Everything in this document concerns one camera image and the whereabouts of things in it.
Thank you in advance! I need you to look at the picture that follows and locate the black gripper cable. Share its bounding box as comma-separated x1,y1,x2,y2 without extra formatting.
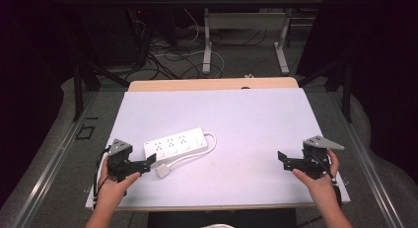
310,153,337,185
92,145,111,204

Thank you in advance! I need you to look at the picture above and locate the black wrist strap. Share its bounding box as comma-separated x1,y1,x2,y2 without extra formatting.
330,184,343,206

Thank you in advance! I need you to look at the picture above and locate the black square floor socket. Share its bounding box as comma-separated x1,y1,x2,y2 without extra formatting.
75,124,97,141

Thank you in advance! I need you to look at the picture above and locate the white power strip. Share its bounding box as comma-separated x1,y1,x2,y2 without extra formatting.
143,126,209,164
163,131,218,172

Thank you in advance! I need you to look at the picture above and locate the aluminium floor rail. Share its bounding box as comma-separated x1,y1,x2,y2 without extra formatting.
9,91,101,228
327,91,406,228

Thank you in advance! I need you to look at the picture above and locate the black equipment cabinet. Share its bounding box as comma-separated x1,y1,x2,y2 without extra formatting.
78,4,150,68

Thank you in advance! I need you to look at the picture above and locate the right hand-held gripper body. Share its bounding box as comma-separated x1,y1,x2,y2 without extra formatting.
289,135,345,181

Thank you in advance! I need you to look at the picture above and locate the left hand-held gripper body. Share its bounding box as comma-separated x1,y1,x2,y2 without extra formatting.
106,138,148,184

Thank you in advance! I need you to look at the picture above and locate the person's right hand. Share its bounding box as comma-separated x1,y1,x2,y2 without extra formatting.
291,148,341,206

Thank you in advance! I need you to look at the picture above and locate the person's left hand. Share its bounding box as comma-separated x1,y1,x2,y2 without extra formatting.
97,155,142,209

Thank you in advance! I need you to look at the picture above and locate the black metal stand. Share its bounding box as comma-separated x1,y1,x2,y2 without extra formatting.
72,54,131,122
296,54,355,124

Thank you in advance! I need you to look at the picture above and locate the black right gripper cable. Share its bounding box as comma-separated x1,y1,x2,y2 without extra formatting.
310,153,337,185

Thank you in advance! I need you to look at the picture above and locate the white floor cable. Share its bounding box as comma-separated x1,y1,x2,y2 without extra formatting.
153,7,227,80

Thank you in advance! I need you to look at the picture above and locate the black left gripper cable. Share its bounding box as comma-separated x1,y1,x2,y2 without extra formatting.
92,145,111,204

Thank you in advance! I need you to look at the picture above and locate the desk with white legs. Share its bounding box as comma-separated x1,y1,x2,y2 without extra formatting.
182,0,327,76

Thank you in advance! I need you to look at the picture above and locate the wooden table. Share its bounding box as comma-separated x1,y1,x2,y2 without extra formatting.
116,76,316,212

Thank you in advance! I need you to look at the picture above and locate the bundle of black floor cables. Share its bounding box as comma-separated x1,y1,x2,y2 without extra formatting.
129,10,206,81

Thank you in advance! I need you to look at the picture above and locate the white power plug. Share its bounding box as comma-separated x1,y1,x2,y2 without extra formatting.
155,163,172,180

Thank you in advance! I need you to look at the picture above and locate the white table mat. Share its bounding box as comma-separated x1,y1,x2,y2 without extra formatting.
85,87,351,211

